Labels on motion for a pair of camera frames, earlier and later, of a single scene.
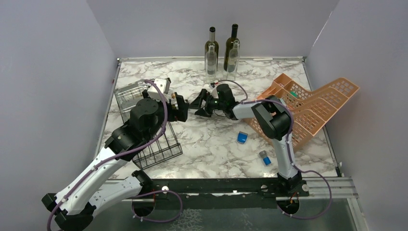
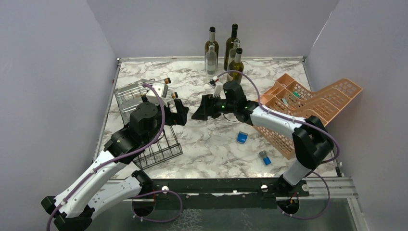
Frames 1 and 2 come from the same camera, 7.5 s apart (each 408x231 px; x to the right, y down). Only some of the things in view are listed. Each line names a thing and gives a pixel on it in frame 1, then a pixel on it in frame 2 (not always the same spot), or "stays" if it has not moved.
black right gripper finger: x=196 y=104 → x=206 y=109
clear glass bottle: x=211 y=64 stays
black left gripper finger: x=183 y=108 stays
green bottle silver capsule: x=212 y=33 stays
